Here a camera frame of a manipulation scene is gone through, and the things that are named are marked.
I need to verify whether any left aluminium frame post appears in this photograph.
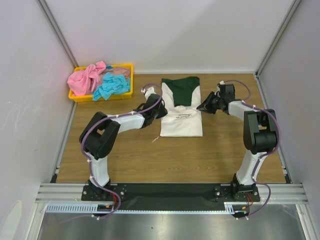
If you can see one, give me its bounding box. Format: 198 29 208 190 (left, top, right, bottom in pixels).
36 0 79 68

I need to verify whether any white green raglan t-shirt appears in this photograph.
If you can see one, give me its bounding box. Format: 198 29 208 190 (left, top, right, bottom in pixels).
160 76 203 137

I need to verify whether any aluminium frame post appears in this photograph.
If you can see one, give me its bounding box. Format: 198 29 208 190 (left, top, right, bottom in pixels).
256 0 303 74
36 0 79 68

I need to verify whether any cyan t-shirt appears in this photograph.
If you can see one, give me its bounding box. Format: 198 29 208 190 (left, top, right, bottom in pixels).
92 72 131 101

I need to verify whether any mauve t-shirt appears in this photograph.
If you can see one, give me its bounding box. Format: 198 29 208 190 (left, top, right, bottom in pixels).
101 66 131 79

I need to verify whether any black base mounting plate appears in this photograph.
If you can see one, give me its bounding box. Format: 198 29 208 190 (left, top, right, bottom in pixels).
81 183 261 211

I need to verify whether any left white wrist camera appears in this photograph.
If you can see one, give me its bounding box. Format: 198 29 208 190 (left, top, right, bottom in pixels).
141 86 156 99

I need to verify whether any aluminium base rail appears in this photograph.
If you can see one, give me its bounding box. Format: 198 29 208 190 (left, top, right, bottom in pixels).
36 183 309 205

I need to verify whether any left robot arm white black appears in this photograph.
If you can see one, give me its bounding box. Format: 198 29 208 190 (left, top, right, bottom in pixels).
79 93 168 200

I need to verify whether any white slotted cable duct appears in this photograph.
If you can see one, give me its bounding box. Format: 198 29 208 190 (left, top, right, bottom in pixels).
45 201 248 216

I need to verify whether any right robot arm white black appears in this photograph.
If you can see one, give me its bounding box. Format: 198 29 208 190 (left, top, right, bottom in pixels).
197 81 281 202

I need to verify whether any yellow plastic bin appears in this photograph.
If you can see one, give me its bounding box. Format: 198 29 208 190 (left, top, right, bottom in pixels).
68 63 134 103

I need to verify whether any pink t-shirt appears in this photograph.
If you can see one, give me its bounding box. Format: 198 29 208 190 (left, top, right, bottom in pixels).
67 61 107 97

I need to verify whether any right aluminium frame post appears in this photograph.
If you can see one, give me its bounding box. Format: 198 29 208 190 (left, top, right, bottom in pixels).
256 0 303 74

